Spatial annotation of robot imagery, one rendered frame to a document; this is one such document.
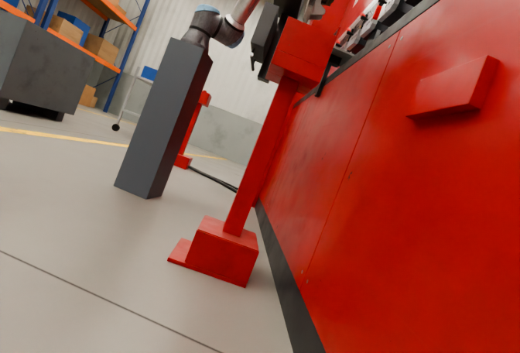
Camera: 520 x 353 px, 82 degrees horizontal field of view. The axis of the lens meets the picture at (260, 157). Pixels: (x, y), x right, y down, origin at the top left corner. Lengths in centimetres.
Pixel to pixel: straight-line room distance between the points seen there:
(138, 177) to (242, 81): 762
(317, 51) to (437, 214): 64
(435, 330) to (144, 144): 136
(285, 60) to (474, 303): 74
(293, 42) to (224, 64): 829
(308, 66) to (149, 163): 91
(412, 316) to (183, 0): 1020
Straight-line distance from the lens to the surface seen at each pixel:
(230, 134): 875
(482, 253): 40
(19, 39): 301
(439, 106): 53
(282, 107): 98
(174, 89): 152
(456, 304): 42
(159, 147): 150
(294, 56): 94
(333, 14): 266
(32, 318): 68
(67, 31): 787
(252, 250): 94
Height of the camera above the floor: 39
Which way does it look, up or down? level
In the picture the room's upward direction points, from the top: 21 degrees clockwise
